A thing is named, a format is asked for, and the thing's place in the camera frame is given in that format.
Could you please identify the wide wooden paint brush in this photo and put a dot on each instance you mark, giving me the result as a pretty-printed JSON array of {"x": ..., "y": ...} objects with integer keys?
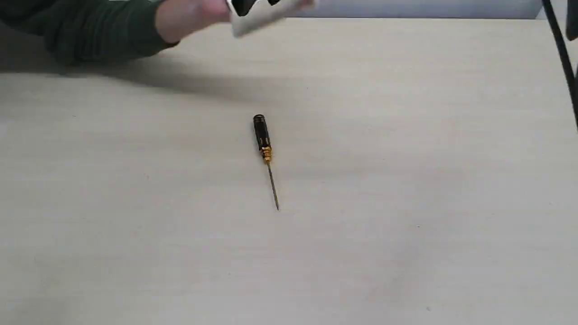
[{"x": 262, "y": 14}]

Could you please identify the black and gold screwdriver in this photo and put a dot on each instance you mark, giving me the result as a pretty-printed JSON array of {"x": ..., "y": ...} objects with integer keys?
[{"x": 265, "y": 148}]

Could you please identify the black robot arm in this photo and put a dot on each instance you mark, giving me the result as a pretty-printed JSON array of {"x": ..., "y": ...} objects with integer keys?
[{"x": 460, "y": 9}]

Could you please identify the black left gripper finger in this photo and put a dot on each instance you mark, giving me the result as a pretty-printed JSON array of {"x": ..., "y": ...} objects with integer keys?
[{"x": 241, "y": 7}]

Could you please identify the open bare human hand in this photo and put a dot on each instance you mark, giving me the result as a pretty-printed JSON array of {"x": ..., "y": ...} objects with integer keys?
[{"x": 177, "y": 19}]

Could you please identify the forearm in dark green sleeve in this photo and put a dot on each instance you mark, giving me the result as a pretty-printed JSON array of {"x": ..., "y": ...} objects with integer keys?
[{"x": 77, "y": 31}]

